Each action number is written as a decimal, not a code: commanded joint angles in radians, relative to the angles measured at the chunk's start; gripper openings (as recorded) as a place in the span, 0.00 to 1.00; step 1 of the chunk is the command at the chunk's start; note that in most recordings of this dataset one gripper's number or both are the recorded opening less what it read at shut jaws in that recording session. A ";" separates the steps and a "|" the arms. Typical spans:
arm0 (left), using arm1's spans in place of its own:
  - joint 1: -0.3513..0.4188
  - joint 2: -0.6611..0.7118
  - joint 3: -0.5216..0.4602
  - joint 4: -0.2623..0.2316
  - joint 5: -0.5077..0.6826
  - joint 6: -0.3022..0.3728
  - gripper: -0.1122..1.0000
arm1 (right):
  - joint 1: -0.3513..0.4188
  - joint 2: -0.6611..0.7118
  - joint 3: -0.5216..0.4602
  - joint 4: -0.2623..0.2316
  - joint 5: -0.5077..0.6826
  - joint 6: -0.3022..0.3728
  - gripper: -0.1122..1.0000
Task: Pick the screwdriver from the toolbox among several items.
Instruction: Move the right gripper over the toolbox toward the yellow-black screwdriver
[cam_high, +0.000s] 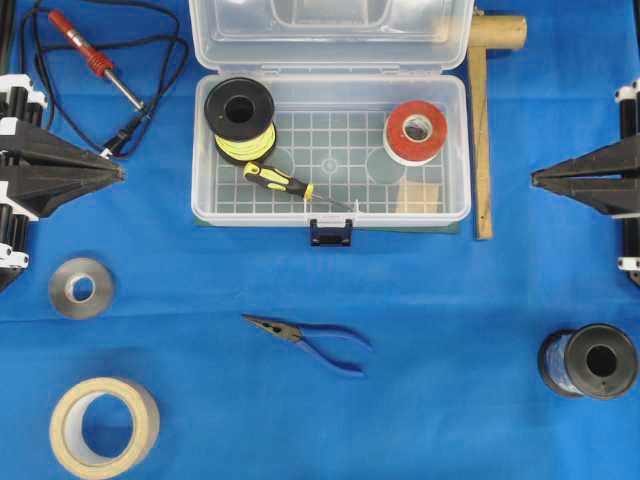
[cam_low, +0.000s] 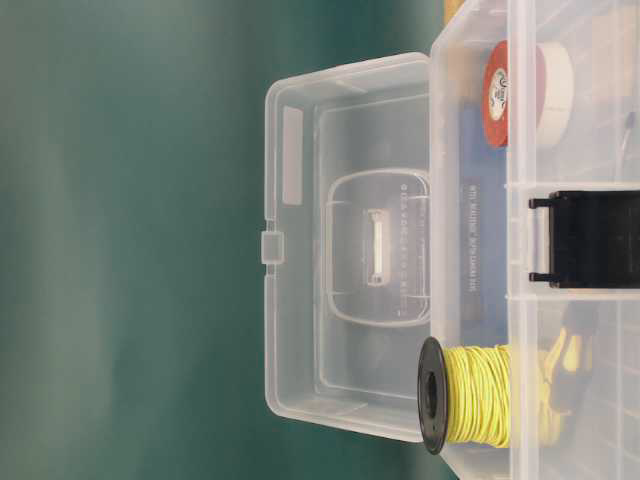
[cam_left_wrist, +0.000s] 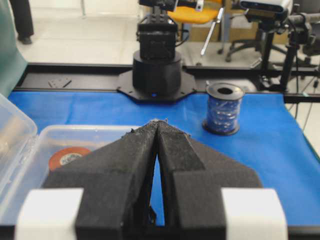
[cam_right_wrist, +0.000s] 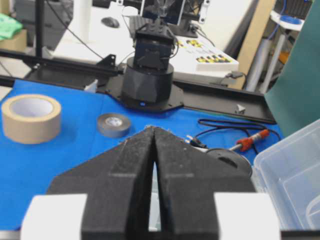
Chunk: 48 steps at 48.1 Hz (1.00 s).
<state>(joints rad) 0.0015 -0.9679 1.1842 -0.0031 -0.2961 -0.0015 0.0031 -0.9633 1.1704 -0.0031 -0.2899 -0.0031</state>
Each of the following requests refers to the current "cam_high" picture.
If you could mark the blue wire spool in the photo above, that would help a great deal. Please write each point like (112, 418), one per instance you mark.
(598, 361)

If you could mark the yellow black screwdriver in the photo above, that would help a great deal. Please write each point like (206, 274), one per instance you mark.
(274, 179)

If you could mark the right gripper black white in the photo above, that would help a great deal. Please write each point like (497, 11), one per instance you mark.
(617, 197)

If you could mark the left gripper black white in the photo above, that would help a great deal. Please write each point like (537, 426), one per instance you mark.
(29, 192)

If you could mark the blue table cloth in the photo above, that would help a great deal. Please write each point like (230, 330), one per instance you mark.
(404, 356)

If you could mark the red tape roll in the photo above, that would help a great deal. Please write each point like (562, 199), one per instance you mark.
(414, 133)

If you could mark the grey tape roll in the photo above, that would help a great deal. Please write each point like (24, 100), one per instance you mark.
(81, 288)

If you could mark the clear plastic toolbox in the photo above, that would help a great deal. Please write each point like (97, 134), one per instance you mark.
(336, 70)

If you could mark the beige masking tape roll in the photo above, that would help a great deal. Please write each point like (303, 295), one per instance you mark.
(103, 427)

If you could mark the wooden mallet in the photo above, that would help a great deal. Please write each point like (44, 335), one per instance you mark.
(488, 32)

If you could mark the small wooden block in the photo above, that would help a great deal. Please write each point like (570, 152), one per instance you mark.
(418, 198)

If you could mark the yellow wire spool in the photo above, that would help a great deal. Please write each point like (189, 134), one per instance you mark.
(239, 112)

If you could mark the red soldering iron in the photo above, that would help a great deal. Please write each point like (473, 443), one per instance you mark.
(96, 61)

